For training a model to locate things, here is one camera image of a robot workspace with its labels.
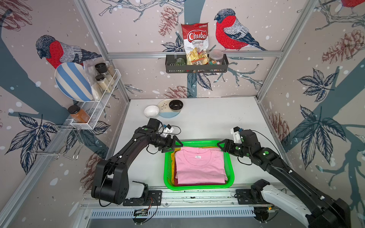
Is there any black bowl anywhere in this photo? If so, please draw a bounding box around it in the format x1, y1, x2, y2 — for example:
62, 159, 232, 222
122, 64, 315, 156
169, 100, 183, 112

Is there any light blue plate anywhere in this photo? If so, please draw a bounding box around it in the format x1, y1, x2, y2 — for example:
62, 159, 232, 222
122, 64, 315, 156
157, 99, 182, 118

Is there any orange spice jar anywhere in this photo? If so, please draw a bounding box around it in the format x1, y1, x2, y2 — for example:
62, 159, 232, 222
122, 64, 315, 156
67, 105, 90, 124

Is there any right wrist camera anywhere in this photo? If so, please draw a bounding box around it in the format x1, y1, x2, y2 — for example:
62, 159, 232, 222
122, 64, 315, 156
230, 127, 241, 143

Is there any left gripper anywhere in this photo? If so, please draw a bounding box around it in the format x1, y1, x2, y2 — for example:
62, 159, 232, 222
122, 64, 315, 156
151, 133, 183, 151

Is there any pink t-shirt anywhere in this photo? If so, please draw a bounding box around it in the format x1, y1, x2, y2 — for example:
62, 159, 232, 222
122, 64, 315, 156
175, 147, 228, 185

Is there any dark red t-shirt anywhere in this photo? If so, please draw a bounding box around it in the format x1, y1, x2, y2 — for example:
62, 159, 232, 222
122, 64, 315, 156
174, 179, 227, 187

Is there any green plastic basket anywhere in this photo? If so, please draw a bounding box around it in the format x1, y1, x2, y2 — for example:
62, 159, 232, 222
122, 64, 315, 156
163, 153, 235, 191

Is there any red cassava chips bag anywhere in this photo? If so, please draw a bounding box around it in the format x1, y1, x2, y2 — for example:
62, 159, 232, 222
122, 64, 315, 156
181, 23, 209, 65

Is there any blue striped plate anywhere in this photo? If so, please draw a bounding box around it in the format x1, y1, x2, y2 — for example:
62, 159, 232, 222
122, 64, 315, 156
55, 62, 94, 102

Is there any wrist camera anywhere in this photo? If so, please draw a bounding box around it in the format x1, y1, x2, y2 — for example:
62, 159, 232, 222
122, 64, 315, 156
162, 124, 174, 137
230, 127, 241, 143

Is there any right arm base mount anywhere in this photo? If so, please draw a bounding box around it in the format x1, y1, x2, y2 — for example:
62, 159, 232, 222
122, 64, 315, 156
234, 189, 272, 205

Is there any white small bowl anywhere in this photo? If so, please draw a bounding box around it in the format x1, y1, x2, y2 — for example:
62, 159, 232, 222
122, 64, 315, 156
144, 105, 160, 118

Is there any clear candy container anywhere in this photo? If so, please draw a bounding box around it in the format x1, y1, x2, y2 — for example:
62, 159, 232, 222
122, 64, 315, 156
208, 50, 224, 65

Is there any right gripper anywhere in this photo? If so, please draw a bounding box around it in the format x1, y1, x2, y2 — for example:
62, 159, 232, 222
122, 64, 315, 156
216, 138, 252, 158

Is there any white wire spice rack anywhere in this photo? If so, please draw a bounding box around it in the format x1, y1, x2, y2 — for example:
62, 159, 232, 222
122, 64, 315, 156
70, 69, 121, 130

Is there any black lid spice jar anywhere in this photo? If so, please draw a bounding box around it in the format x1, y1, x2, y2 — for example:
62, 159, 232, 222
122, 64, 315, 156
95, 74, 112, 93
95, 62, 115, 85

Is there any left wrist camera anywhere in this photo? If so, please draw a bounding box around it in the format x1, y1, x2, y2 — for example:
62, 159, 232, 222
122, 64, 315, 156
162, 124, 174, 137

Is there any black wall shelf basket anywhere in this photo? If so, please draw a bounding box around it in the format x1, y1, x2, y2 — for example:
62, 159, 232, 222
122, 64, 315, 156
165, 54, 229, 73

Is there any yellow t-shirt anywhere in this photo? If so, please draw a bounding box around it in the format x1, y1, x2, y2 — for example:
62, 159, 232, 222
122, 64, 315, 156
171, 148, 180, 186

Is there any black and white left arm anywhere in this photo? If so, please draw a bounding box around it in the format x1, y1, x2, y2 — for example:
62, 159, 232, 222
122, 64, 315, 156
91, 118, 183, 205

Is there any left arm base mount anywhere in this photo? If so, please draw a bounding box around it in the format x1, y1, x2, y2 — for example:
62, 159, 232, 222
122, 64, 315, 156
123, 190, 162, 207

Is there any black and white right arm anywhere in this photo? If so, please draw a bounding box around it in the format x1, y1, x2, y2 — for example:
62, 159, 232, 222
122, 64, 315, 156
217, 127, 351, 228

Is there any green jar on shelf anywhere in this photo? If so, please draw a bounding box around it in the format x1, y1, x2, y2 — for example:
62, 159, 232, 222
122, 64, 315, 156
175, 58, 186, 66

